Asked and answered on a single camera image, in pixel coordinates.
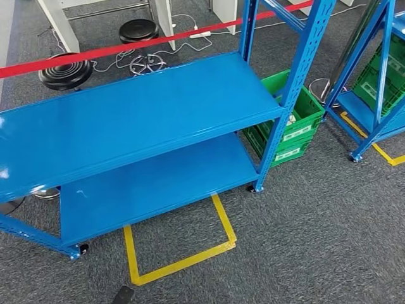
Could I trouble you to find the yellow floor tape square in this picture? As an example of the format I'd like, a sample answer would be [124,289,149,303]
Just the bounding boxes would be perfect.
[122,193,238,288]
[340,111,405,167]

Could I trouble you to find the long red barrier belt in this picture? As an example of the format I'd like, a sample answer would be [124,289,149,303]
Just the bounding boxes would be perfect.
[0,0,314,80]

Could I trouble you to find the white panel desk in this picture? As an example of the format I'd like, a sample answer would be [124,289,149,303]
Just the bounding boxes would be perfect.
[209,0,355,35]
[37,0,176,54]

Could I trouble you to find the black round stool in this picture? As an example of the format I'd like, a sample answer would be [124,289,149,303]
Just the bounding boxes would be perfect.
[38,52,94,92]
[118,18,167,77]

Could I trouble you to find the black robot mobile base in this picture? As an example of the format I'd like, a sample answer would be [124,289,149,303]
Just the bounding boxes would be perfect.
[110,285,136,304]

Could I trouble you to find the blue metal shelf rack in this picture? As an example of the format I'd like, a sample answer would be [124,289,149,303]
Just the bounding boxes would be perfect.
[323,0,405,163]
[0,0,338,261]

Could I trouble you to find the white power strip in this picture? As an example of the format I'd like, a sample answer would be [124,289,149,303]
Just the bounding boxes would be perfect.
[189,25,212,40]

